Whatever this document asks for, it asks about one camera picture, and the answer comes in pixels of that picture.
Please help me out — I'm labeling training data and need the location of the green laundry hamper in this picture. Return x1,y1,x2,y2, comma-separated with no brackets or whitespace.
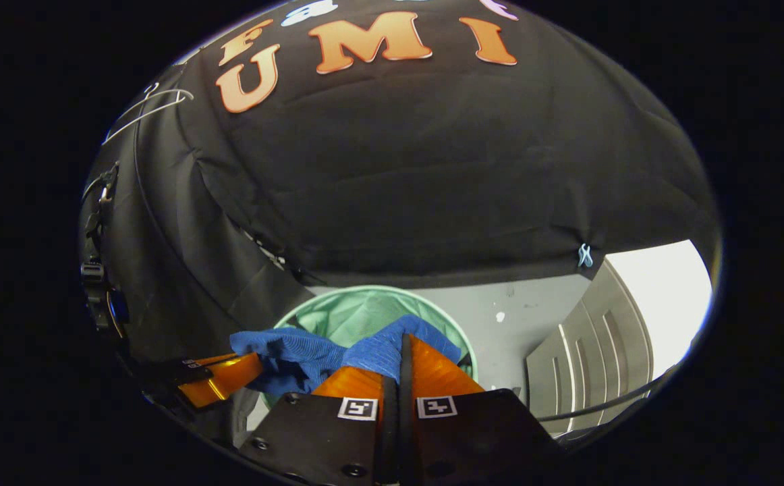
260,285,479,412

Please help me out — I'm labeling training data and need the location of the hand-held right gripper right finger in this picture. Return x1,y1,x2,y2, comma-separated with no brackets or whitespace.
399,334,563,486

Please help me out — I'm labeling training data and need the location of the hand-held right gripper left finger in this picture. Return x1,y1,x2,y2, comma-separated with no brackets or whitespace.
238,364,399,486

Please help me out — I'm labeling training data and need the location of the black backdrop cloth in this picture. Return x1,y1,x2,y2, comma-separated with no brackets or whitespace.
78,0,720,379

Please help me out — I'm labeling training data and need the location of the blue corduroy jacket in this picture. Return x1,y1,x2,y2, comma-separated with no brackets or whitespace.
230,314,464,399

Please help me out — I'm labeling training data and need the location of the white plastic hanger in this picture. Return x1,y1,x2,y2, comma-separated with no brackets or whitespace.
102,81,194,146

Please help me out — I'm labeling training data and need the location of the grey panelled door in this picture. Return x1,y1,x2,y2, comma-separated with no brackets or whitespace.
526,260,656,434

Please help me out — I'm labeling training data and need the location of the black metal clothes rack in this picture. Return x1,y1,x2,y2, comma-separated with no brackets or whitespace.
537,378,669,425

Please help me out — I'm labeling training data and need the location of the black cable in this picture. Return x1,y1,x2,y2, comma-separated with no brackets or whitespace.
80,161,121,264

